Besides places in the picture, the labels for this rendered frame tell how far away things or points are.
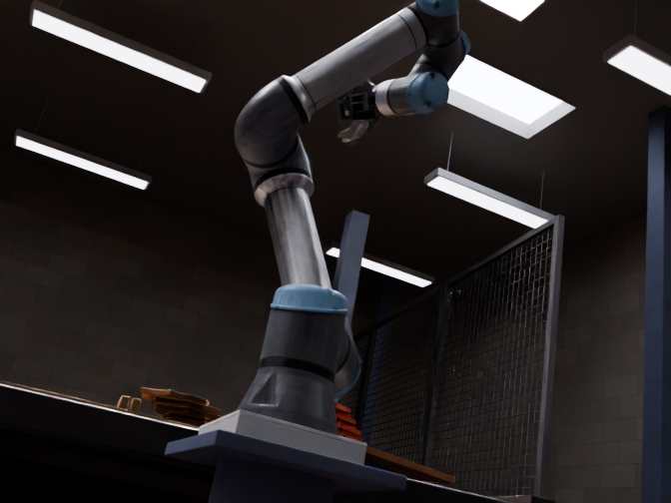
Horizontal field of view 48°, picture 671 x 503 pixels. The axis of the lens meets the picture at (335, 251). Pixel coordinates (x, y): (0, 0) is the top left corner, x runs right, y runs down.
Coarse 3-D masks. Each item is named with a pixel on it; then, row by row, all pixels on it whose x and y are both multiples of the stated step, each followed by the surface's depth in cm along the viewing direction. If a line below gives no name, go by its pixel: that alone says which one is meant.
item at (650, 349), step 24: (648, 144) 576; (648, 168) 567; (648, 192) 559; (648, 216) 551; (648, 240) 543; (648, 264) 535; (648, 288) 527; (648, 312) 520; (648, 336) 513; (648, 360) 506; (648, 384) 499; (648, 408) 493; (648, 432) 487; (648, 456) 480; (648, 480) 474
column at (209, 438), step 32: (192, 448) 99; (224, 448) 92; (256, 448) 92; (288, 448) 94; (224, 480) 100; (256, 480) 98; (288, 480) 98; (320, 480) 101; (352, 480) 99; (384, 480) 98
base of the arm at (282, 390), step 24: (264, 360) 110; (288, 360) 107; (264, 384) 106; (288, 384) 105; (312, 384) 106; (240, 408) 106; (264, 408) 103; (288, 408) 103; (312, 408) 104; (336, 432) 108
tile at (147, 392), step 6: (144, 390) 148; (150, 390) 148; (156, 390) 147; (162, 390) 147; (168, 390) 146; (144, 396) 152; (150, 396) 151; (162, 396) 148; (168, 396) 147; (174, 396) 146; (180, 396) 146; (186, 396) 146; (192, 396) 146; (198, 396) 147; (198, 402) 147; (204, 402) 148
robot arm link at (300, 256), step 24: (264, 168) 139; (288, 168) 140; (264, 192) 141; (288, 192) 139; (312, 192) 145; (288, 216) 136; (312, 216) 139; (288, 240) 134; (312, 240) 135; (288, 264) 132; (312, 264) 132; (360, 360) 129; (336, 384) 123
